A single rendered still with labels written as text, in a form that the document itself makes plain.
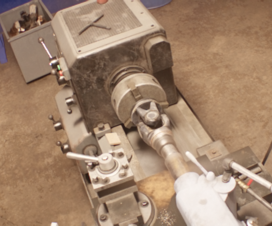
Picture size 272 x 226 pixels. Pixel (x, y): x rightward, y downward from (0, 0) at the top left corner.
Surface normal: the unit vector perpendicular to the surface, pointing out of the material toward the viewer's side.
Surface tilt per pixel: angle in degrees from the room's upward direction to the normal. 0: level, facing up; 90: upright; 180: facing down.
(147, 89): 90
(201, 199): 0
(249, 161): 0
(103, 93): 90
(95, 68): 90
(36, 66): 90
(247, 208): 0
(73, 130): 32
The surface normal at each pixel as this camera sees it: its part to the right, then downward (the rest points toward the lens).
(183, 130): -0.18, -0.73
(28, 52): 0.42, 0.55
